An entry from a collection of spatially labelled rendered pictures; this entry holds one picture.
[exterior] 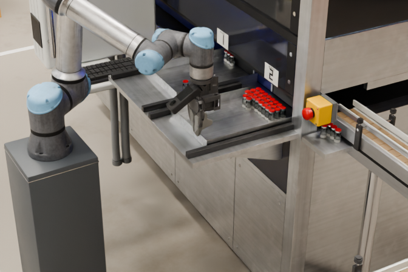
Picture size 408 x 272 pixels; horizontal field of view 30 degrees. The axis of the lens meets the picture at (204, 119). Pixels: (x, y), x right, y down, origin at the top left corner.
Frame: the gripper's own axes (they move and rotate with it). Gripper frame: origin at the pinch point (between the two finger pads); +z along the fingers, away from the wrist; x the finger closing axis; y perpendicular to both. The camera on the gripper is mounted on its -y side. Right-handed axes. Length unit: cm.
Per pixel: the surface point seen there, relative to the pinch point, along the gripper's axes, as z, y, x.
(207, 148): 1.7, 0.2, -7.9
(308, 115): -8.6, 30.0, -19.5
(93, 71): 9, -7, 74
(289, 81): -13.0, 32.9, -4.0
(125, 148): 64, 15, 99
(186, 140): 3.6, -1.9, 2.3
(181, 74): 3.2, 18.2, 46.4
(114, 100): 38, 11, 100
